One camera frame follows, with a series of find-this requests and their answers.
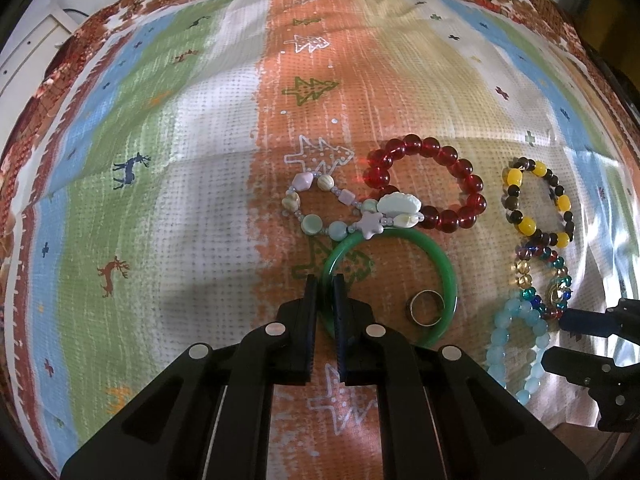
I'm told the multicolour glass bead bracelet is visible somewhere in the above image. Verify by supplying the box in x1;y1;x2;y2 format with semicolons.
510;239;574;322

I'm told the light blue bead bracelet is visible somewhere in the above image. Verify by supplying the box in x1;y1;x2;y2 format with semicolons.
485;288;551;406

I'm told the green jade bangle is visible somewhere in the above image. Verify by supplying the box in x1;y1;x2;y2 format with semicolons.
320;228;459;348

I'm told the yellow and black bead bracelet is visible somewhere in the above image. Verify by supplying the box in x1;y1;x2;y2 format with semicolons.
502;156;576;250

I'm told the dark red bead bracelet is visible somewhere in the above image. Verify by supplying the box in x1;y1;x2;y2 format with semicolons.
362;133;488;234

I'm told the colourful striped blanket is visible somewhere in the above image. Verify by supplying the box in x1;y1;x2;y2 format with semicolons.
1;0;639;477

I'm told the brown floral bedsheet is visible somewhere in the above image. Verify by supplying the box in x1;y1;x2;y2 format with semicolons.
0;0;640;311

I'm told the yellow wooden furniture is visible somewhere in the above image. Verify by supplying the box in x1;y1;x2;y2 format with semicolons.
576;0;639;64

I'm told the white wooden headboard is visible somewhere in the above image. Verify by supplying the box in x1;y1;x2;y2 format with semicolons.
1;3;78;145

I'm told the silver metal ring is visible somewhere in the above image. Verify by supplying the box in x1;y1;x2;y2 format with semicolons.
406;288;447;328

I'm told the pastel stone charm bracelet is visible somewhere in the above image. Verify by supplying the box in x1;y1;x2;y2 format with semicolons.
281;171;426;241

